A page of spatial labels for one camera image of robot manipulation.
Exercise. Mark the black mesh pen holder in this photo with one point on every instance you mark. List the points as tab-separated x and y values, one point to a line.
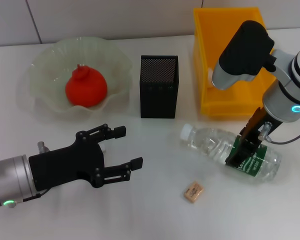
158	100

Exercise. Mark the small beige eraser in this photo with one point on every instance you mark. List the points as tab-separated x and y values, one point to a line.
193	192

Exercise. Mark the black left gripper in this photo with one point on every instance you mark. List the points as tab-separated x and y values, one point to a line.
65	165

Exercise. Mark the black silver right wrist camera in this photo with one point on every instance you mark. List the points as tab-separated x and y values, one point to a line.
245	50

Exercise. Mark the green glass fruit plate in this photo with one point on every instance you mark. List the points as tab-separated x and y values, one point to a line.
47	65

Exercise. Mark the red pomegranate toy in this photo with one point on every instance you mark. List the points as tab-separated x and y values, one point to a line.
87	90

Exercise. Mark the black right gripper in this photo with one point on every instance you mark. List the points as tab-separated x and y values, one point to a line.
262	127

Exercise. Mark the yellow plastic bin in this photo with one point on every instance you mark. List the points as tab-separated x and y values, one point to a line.
227	107

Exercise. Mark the clear green-label water bottle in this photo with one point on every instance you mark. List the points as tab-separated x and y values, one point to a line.
210	142

